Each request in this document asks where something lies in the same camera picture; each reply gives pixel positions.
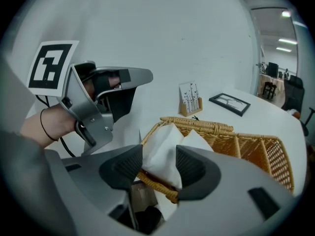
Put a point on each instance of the black picture frame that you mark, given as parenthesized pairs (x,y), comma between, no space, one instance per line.
(230,104)

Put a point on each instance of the wooden card stand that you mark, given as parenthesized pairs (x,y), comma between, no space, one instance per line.
(194,108)

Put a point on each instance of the person's left hand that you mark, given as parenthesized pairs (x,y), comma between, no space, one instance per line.
(114,81)

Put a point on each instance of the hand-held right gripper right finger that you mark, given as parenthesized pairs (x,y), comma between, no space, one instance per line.
(197,171)

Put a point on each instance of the ceiling light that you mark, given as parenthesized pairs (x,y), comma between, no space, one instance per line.
(286,13)
(287,41)
(283,49)

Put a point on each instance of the black computer monitor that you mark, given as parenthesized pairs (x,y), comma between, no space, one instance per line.
(272,69)

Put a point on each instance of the small black stool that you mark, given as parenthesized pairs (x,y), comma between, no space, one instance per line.
(268,88)

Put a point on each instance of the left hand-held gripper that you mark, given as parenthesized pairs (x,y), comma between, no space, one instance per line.
(81,109)

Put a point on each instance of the black office chair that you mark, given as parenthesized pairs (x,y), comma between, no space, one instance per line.
(294,92)
(307,122)

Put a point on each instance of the grey table leg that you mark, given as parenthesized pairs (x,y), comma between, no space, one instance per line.
(132,210)

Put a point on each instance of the wicker tissue box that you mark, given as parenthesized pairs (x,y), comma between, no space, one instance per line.
(248,146)

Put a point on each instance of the white card with plant print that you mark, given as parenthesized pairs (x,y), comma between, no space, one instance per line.
(189,95)

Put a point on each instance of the black wrist band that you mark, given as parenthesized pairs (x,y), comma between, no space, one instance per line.
(43,125)

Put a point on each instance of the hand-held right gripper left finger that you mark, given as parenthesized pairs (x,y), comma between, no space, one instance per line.
(118,167)

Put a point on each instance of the white tissues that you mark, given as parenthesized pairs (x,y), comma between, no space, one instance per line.
(167,151)

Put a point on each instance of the beige cloth covered table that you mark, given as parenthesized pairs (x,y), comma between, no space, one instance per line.
(279,82)

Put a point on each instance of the black bag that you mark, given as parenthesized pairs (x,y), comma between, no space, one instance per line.
(150,219)

